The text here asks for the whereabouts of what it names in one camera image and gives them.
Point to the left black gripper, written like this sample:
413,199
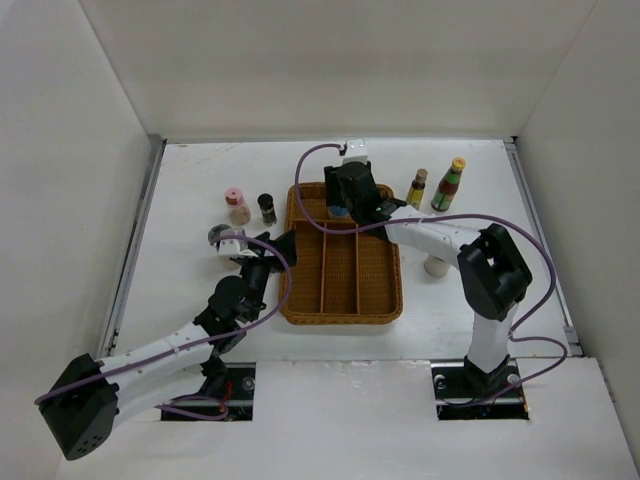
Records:
273,263

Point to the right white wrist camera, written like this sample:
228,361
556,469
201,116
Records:
354,150

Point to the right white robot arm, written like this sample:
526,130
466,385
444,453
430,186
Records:
494,275

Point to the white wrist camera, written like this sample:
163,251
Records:
229,248
354,150

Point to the black cap pepper bottle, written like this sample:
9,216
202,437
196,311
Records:
266,206

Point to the black lid salt grinder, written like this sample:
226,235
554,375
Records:
218,234

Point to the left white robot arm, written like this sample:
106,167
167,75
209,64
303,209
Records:
92,396

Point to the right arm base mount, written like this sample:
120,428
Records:
461,395

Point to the silver cap blue label shaker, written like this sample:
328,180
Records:
338,213

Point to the brown wicker divided tray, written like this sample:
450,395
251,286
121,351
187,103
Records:
350,279

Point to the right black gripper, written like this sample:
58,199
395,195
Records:
333,187

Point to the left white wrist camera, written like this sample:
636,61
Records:
229,248

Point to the brown cap yellow oil bottle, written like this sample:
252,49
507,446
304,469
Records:
416,191

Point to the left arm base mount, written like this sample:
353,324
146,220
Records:
226,397

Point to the white black top grinder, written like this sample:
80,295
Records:
435,266

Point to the pink cap spice jar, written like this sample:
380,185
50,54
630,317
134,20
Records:
238,210

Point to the red green sauce bottle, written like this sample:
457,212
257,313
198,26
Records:
448,186

